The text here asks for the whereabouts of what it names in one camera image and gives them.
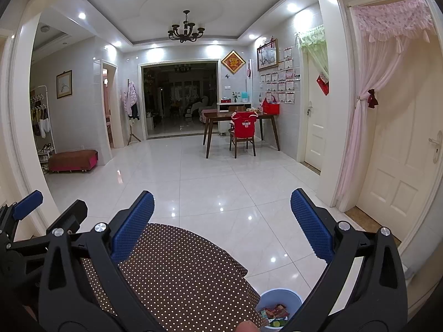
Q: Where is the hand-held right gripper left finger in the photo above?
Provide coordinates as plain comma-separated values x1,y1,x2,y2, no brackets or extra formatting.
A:
36,190,167,332

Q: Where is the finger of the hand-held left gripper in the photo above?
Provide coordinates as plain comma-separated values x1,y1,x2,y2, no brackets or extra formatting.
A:
0,190,44,230
7,199,89,251

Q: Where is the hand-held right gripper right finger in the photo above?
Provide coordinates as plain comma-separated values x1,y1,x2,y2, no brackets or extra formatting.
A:
277,188,409,332

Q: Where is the blue plastic bin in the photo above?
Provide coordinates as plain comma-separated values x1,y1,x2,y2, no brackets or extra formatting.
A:
258,288,306,331

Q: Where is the red packet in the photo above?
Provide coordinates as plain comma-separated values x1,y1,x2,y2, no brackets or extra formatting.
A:
264,304,290,319

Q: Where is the brown pink bench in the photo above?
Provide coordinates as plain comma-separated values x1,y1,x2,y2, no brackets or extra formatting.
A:
48,149,99,174

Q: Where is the round polka-dot table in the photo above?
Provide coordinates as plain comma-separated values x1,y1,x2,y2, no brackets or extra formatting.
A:
79,223,270,332

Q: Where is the white clothes rack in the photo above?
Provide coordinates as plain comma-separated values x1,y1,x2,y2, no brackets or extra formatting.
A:
30,85,56,171

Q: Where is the white door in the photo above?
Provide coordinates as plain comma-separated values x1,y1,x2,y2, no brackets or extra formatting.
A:
304,50,328,172

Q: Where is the wooden coat stand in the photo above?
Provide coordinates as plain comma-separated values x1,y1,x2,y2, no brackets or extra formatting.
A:
125,79,142,146

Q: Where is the wooden chair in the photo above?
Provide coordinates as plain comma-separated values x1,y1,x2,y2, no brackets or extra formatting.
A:
229,110,257,160

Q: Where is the red shirt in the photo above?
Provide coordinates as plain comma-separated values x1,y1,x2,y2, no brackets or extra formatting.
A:
231,110,259,136

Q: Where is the red gift bag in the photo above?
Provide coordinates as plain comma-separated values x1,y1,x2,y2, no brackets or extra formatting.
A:
262,95,280,116

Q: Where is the pale pink jacket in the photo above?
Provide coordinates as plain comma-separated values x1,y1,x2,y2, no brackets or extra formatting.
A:
121,81,139,118

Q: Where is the white cabinet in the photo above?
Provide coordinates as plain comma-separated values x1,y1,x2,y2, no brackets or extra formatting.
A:
217,100,253,136

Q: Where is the white sofa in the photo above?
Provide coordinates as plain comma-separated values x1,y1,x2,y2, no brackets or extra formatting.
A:
187,96,217,117

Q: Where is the red paper door decoration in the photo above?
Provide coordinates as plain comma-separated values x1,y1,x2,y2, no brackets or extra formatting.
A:
316,72,330,96

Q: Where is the wooden dining table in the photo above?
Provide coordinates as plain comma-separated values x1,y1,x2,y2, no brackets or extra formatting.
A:
202,108,281,160

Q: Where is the large framed painting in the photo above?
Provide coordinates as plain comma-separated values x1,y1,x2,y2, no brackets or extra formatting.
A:
256,38,279,72

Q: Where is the green door curtain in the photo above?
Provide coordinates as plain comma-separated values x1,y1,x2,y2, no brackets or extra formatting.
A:
294,25,329,77

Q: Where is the black chandelier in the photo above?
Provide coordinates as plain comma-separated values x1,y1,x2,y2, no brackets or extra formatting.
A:
168,10,206,44

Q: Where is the small framed wall picture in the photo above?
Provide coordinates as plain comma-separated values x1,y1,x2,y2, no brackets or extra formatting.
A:
56,70,73,99

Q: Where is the group of wall certificates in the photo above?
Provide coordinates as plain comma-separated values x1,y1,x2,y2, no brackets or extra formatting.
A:
259,46,302,107

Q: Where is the diamond gold wall decoration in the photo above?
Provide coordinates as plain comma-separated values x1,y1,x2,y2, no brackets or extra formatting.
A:
221,50,246,76

